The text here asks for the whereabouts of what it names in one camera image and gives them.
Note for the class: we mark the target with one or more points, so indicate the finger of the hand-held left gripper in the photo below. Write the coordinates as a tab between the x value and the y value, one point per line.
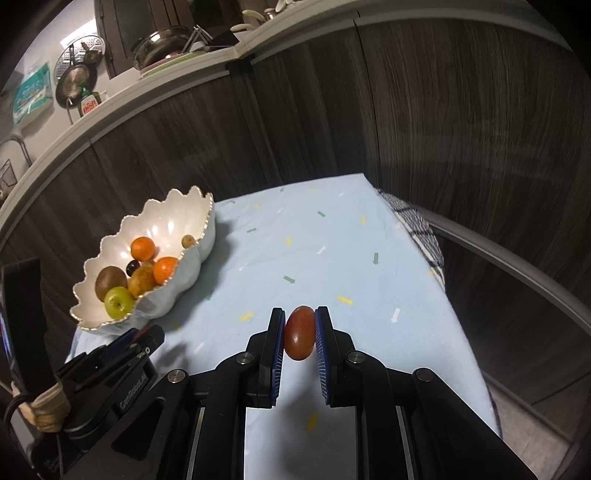
121	344
151	339

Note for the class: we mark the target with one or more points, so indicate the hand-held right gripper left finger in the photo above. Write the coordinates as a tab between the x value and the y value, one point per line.
280	360

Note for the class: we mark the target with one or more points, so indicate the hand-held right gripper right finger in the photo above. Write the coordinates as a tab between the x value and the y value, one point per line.
321	360

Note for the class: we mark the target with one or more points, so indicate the red brown jujube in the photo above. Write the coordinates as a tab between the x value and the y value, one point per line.
300	338

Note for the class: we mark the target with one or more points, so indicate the green apple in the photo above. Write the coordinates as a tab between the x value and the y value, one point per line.
118	302

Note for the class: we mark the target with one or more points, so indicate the yellow mango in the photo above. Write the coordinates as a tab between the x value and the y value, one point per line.
141	280

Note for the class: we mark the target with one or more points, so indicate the brown kiwi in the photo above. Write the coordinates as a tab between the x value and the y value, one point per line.
111	282

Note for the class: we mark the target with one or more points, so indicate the white scalloped ceramic bowl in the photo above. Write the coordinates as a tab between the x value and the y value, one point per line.
180	277

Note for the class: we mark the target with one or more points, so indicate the orange mandarin with stem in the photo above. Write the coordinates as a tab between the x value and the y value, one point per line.
165	270

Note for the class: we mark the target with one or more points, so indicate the dark purple plum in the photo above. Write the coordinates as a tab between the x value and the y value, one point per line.
133	266

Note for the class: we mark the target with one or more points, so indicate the small orange mandarin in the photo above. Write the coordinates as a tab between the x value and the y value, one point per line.
143	248

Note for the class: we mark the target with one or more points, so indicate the tan longan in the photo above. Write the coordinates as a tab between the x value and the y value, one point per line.
187	240

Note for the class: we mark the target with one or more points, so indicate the light blue confetti tablecloth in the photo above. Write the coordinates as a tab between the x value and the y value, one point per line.
323	258

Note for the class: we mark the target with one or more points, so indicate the black white checked cloth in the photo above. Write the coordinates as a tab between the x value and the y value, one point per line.
420	235

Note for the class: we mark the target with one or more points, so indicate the chrome kitchen faucet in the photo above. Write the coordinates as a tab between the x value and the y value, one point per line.
17	145

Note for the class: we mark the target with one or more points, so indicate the green dish soap bottle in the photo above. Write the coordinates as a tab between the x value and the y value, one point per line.
89	105

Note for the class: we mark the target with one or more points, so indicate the kitchen counter with wooden doors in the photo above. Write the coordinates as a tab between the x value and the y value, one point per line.
415	115

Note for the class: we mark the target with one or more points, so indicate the hanging teal plastic packet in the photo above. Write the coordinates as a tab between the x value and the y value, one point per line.
30	94

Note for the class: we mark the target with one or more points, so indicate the dark framed window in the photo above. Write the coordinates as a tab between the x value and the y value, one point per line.
138	23

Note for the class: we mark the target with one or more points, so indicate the grey metal rail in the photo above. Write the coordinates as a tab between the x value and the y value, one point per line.
508	267

